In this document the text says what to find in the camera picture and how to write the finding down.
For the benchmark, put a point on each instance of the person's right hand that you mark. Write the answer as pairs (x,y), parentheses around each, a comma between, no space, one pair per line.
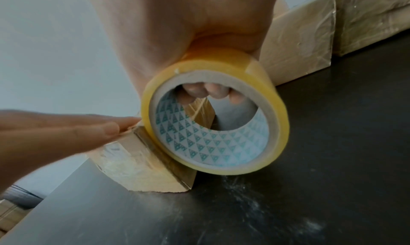
(179,18)

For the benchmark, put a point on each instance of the small cardboard box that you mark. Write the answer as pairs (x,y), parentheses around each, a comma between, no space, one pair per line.
(144,170)

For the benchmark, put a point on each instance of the tall cardboard box square hole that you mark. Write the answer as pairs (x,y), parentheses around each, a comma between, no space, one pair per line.
(298,48)

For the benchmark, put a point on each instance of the yellow tape roll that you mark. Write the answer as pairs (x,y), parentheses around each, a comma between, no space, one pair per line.
(224,61)

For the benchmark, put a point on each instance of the person's left hand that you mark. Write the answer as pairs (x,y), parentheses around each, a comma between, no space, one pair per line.
(48,137)

